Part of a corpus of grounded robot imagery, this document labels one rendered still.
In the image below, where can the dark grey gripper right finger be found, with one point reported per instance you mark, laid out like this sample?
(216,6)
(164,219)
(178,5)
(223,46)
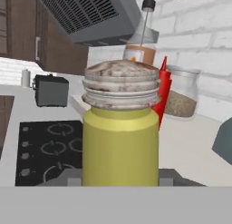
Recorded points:
(173,177)

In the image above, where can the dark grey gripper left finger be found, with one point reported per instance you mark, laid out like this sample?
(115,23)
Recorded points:
(68,177)

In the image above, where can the yellow shaker with rusty lid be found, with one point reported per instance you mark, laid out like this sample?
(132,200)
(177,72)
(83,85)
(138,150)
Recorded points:
(120,143)

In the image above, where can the red condiment bottle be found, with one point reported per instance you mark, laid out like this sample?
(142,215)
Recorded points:
(163,91)

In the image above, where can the clear pump bottle orange label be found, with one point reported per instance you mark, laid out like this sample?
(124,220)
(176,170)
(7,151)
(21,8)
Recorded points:
(142,43)

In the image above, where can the black hob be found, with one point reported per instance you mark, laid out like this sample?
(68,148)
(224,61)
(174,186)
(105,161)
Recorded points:
(45,149)

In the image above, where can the dark grey rounded object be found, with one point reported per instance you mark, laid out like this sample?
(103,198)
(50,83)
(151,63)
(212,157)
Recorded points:
(223,143)

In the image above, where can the glass jar with brown grains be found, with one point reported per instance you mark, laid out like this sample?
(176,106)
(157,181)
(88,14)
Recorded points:
(182,94)

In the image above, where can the grey toaster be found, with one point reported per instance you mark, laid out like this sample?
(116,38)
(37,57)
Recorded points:
(51,91)

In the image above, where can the white paper towel roll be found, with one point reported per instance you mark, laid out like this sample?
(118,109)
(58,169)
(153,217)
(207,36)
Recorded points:
(26,78)

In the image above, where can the grey range hood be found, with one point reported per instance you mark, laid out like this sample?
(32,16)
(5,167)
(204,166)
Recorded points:
(90,16)

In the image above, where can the dark brown wall cabinets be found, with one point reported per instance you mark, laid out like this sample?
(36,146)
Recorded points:
(33,31)

